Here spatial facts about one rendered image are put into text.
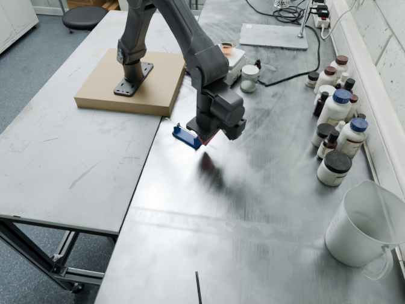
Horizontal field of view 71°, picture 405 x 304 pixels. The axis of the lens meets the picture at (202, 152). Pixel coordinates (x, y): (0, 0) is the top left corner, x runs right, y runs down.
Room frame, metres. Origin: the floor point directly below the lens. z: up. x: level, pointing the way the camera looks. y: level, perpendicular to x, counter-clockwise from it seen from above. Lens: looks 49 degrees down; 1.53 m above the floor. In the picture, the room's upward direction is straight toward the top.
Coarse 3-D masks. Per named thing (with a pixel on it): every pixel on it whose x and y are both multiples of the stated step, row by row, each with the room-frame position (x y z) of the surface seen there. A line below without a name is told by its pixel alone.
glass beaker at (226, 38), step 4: (224, 32) 0.98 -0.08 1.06; (228, 32) 0.98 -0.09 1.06; (220, 36) 0.95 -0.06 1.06; (224, 36) 0.98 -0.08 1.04; (228, 36) 0.98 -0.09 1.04; (232, 36) 0.97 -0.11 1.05; (220, 40) 0.95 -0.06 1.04; (224, 40) 0.93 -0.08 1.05; (228, 40) 0.93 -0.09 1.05; (232, 40) 0.94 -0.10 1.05; (220, 44) 0.94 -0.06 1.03; (224, 44) 0.93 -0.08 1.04; (228, 44) 0.93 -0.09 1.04; (232, 44) 0.94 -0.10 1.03; (224, 48) 0.93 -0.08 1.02; (228, 48) 0.93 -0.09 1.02; (232, 48) 0.94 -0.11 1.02; (224, 52) 0.93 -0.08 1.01; (228, 52) 0.93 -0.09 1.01; (232, 52) 0.94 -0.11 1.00; (228, 56) 0.93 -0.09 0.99
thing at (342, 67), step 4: (340, 56) 0.90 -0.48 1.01; (344, 56) 0.90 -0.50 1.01; (336, 60) 0.89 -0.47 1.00; (340, 60) 0.88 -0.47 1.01; (344, 60) 0.88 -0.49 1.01; (332, 64) 0.89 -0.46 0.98; (336, 64) 0.89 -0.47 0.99; (340, 64) 0.87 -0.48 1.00; (344, 64) 0.87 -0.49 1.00; (336, 68) 0.87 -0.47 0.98; (340, 68) 0.87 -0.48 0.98; (344, 68) 0.87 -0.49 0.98; (336, 72) 0.87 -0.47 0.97; (340, 72) 0.86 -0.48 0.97; (336, 76) 0.86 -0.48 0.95; (340, 76) 0.86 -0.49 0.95; (336, 80) 0.86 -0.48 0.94
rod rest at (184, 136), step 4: (176, 128) 0.63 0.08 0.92; (180, 128) 0.64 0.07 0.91; (172, 132) 0.63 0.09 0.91; (176, 132) 0.63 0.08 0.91; (180, 132) 0.63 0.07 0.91; (184, 132) 0.63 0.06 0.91; (176, 136) 0.61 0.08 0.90; (180, 136) 0.61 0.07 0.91; (184, 136) 0.61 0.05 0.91; (188, 136) 0.61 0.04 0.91; (192, 136) 0.61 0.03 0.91; (184, 140) 0.59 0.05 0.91; (188, 140) 0.59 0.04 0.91; (192, 140) 0.59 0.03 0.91; (196, 140) 0.58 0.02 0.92; (192, 144) 0.58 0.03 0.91; (196, 144) 0.57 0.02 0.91; (200, 144) 0.58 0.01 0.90
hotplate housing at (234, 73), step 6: (240, 60) 0.94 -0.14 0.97; (234, 66) 0.90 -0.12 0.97; (240, 66) 0.93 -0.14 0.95; (186, 72) 0.96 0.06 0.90; (228, 72) 0.87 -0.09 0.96; (234, 72) 0.88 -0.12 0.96; (240, 72) 0.94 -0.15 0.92; (228, 78) 0.87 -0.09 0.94; (234, 78) 0.89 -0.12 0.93; (228, 84) 0.87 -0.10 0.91
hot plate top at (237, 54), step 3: (234, 48) 0.99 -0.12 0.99; (234, 51) 0.97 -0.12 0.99; (237, 51) 0.97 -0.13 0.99; (240, 51) 0.97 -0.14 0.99; (243, 51) 0.97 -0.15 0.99; (234, 54) 0.95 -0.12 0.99; (237, 54) 0.95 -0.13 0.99; (240, 54) 0.95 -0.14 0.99; (243, 54) 0.95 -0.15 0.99; (228, 57) 0.93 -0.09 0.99; (231, 57) 0.93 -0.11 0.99; (234, 57) 0.93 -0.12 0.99; (237, 57) 0.93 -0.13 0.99; (240, 57) 0.93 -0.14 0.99; (231, 60) 0.91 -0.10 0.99; (234, 60) 0.91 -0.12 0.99; (237, 60) 0.91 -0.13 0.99; (231, 63) 0.89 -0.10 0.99; (234, 63) 0.89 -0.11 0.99; (231, 66) 0.88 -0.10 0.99
